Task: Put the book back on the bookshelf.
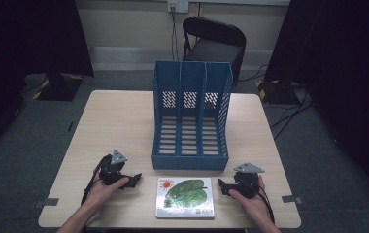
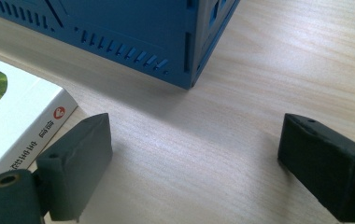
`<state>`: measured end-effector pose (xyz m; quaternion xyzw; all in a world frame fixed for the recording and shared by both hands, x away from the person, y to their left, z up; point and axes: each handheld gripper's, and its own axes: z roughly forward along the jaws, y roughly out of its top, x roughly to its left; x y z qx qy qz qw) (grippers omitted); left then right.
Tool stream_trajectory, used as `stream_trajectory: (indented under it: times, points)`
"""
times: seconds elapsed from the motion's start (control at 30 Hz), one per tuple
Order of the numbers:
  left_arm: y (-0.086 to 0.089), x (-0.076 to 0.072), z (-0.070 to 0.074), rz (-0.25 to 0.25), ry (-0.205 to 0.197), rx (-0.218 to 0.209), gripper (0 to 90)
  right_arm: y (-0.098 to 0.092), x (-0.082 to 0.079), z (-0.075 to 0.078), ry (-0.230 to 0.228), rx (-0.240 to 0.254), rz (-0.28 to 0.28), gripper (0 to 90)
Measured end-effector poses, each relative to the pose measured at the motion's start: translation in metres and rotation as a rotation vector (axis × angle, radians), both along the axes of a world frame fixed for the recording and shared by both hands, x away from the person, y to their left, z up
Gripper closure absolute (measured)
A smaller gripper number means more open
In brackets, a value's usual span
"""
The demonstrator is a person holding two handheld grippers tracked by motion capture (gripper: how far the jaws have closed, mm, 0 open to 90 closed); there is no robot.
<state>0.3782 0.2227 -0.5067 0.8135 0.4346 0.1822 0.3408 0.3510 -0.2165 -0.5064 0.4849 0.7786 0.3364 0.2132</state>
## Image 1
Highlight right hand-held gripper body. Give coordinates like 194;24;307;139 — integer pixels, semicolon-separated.
232;161;266;199

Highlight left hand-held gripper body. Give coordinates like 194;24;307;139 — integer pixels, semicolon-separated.
99;150;132;187

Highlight green leaf picture book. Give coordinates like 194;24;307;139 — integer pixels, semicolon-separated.
154;176;216;220

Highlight blue file rack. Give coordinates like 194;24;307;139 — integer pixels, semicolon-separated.
151;60;235;172

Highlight person's right hand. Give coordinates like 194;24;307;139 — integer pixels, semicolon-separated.
228;175;273;224

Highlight person's left hand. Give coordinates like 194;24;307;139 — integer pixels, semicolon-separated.
85;175;130;212

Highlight grey tape strip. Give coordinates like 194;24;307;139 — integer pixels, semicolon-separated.
281;194;304;205
33;197;60;209

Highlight black stand base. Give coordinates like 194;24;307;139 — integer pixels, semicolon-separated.
255;79;300;106
32;73;84;102

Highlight black folding chair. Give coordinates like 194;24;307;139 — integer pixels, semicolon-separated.
182;16;248;87

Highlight black curtain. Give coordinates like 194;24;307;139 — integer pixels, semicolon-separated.
0;0;95;163
264;0;369;208

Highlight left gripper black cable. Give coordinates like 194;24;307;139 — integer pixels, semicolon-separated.
81;158;107;207

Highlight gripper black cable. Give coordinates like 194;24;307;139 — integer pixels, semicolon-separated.
255;187;276;225
81;158;107;207

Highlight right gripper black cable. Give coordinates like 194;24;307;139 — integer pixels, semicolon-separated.
255;187;276;225

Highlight black floor cables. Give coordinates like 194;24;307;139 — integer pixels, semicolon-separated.
237;63;315;141

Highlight black wall cable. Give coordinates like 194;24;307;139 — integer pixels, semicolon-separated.
170;6;181;62

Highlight white wall socket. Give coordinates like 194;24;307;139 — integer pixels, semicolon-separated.
167;0;190;15

